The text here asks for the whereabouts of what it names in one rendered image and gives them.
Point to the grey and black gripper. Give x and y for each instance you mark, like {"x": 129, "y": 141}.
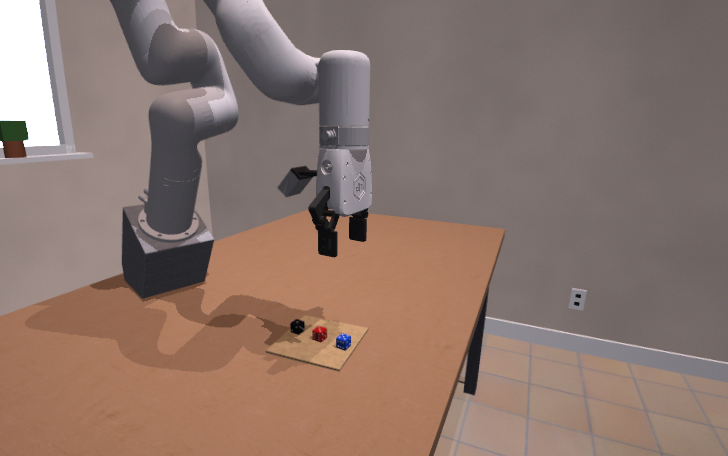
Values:
{"x": 347, "y": 188}

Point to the tan mat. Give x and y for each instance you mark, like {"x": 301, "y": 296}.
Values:
{"x": 303, "y": 348}

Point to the red die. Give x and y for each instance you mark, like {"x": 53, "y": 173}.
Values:
{"x": 319, "y": 334}

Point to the blue die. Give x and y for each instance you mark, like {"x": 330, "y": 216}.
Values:
{"x": 343, "y": 341}

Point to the black die with white pips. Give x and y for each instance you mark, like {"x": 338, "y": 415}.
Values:
{"x": 297, "y": 326}

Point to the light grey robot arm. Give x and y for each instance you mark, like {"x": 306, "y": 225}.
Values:
{"x": 164, "y": 55}

